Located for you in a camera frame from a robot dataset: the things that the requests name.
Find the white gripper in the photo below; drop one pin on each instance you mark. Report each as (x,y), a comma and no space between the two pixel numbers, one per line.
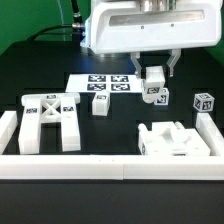
(133,26)

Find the white chair seat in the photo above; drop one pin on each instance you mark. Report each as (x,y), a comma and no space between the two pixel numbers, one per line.
(171,139)

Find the small white tagged cube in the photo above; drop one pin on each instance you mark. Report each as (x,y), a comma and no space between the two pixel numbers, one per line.
(163,99)

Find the tilted white tagged cube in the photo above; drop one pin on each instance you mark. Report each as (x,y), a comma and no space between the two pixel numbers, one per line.
(203,102)

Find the white marker sheet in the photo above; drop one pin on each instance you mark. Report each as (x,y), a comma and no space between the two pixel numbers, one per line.
(113,83)

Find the white right fence bar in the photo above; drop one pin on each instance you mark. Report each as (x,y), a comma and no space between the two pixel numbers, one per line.
(210,134)

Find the white fence bar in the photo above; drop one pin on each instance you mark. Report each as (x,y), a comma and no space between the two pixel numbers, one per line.
(210,134)
(118,167)
(8,124)

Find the white front fence bar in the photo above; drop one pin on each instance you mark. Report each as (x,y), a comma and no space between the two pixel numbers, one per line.
(118,167)

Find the white left fence bar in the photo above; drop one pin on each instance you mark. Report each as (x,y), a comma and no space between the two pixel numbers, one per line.
(8,124)

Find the white chair back frame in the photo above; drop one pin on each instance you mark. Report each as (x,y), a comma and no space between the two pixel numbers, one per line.
(49,108)

